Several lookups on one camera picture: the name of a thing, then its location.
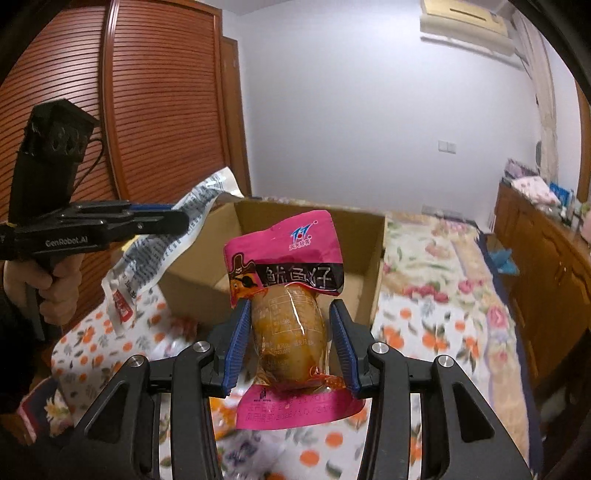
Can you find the white wall switch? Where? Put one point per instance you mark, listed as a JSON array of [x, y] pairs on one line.
[[447, 147]]

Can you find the beige curtain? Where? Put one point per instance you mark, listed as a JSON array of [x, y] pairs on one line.
[[540, 71]]

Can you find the person's left hand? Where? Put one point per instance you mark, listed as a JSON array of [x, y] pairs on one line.
[[59, 290]]

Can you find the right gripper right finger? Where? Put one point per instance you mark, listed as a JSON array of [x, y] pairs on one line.
[[352, 342]]

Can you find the white air conditioner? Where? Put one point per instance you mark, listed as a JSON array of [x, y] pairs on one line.
[[469, 23]]

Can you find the brown cardboard box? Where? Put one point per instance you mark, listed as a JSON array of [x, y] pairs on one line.
[[196, 285]]

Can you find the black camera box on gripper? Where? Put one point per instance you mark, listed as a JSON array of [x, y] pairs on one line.
[[55, 140]]

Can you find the teal cloth on floor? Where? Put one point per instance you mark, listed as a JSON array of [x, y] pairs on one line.
[[504, 262]]

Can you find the pink squid snack packet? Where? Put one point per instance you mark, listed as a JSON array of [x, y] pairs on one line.
[[288, 318]]

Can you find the floral quilt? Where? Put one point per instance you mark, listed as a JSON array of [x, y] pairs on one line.
[[426, 286]]

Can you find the white printed snack bag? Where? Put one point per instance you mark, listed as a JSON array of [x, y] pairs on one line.
[[147, 257]]

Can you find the folded floral cloth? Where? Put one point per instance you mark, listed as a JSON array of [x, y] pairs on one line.
[[536, 190]]

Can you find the orange-print white bedsheet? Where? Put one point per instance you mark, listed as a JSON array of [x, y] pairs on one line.
[[463, 437]]

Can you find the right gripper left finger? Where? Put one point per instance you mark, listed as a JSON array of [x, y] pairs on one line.
[[229, 342]]

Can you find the wooden sideboard cabinet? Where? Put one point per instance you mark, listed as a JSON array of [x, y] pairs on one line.
[[551, 294]]

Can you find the brown louvred wardrobe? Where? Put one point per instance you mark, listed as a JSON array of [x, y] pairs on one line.
[[159, 76]]

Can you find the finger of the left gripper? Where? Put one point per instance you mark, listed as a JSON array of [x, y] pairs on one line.
[[157, 223], [150, 207]]

